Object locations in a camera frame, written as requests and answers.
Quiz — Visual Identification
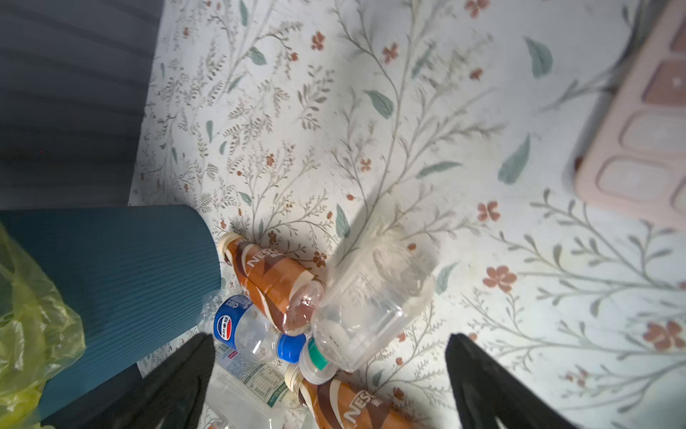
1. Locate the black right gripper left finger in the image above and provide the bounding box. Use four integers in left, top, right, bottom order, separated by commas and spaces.
86, 334, 215, 428

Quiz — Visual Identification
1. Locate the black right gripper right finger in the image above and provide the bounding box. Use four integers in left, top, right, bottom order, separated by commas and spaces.
445, 334, 575, 429

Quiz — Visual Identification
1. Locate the brown Nescafe bottle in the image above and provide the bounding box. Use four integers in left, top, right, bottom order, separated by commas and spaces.
284, 365, 425, 429
217, 232, 325, 336

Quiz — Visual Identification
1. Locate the blue Pepsi label bottle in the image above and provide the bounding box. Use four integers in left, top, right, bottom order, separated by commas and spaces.
198, 290, 307, 364

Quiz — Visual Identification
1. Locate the teal waste bin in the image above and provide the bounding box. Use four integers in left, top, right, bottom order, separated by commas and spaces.
1, 206, 221, 428

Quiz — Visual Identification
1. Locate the yellow plastic bin liner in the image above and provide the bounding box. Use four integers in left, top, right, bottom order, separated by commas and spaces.
1, 228, 86, 428

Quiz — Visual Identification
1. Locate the clear bottle green cap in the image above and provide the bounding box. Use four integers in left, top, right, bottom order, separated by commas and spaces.
298, 234, 437, 385

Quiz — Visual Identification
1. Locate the floral table mat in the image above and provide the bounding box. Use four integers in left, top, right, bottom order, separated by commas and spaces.
130, 1, 685, 428

